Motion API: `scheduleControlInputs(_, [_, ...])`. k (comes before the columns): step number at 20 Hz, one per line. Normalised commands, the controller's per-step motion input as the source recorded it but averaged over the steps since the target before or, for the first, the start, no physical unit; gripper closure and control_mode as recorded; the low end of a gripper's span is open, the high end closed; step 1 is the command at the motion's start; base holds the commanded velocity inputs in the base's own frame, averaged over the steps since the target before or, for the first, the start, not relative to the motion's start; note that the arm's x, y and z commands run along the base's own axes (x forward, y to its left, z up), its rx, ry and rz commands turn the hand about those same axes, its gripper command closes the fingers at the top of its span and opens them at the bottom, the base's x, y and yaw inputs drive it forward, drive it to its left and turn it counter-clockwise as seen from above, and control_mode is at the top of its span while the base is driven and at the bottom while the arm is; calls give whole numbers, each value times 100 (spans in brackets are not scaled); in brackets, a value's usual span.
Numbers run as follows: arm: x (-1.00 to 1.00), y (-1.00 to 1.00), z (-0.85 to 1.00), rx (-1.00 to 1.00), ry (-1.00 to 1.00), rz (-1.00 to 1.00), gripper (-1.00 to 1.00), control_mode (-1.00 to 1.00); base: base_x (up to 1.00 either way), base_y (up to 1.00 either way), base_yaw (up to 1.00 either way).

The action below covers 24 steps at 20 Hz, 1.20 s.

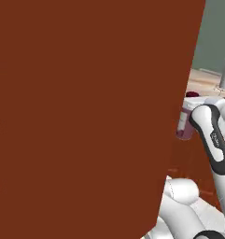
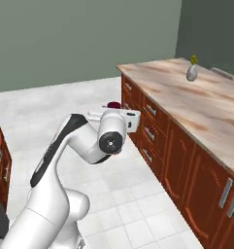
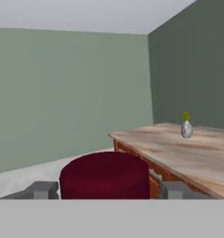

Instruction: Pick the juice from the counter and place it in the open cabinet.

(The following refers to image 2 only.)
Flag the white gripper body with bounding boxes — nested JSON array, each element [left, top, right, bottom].
[[87, 111, 105, 123]]

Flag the red-brown wooden cabinet door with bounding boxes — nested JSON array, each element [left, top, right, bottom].
[[181, 144, 234, 249], [215, 176, 234, 249], [161, 120, 198, 210]]

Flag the red-brown wooden cabinet run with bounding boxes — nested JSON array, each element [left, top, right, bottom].
[[0, 106, 13, 210]]

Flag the dark red round object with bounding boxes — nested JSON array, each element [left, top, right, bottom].
[[108, 101, 121, 110]]

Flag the red-brown wooden drawer front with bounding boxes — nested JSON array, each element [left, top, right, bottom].
[[121, 91, 143, 113], [137, 135, 167, 183], [141, 93, 172, 136], [139, 114, 170, 158], [120, 74, 143, 106]]

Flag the grey vase with yellow flower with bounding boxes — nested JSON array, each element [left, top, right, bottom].
[[185, 54, 200, 83]]

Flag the grey stool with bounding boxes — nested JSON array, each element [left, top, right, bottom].
[[211, 66, 234, 83]]

